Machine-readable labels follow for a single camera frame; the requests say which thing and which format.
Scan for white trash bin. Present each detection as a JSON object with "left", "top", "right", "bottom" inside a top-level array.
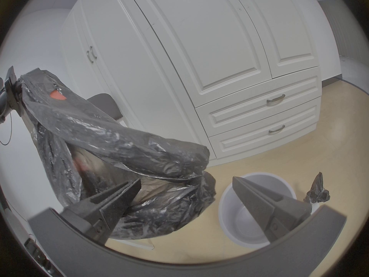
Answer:
[{"left": 218, "top": 171, "right": 297, "bottom": 248}]

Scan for pale curtain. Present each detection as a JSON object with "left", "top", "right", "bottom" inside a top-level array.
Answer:
[{"left": 318, "top": 0, "right": 358, "bottom": 60}]

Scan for crumpled black plastic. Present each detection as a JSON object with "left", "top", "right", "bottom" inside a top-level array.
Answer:
[{"left": 303, "top": 172, "right": 330, "bottom": 204}]

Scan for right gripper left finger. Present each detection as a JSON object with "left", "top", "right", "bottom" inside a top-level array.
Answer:
[{"left": 62, "top": 178, "right": 142, "bottom": 245}]

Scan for white chair grey cushions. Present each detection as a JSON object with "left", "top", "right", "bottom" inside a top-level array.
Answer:
[{"left": 86, "top": 93, "right": 127, "bottom": 126}]

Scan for white wardrobe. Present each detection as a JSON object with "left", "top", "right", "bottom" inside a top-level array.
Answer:
[{"left": 61, "top": 0, "right": 322, "bottom": 168}]

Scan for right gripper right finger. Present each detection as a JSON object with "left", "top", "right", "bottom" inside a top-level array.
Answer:
[{"left": 232, "top": 176, "right": 312, "bottom": 243}]

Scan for black plastic bag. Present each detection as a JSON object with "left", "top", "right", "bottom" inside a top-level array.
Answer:
[{"left": 17, "top": 68, "right": 217, "bottom": 240}]

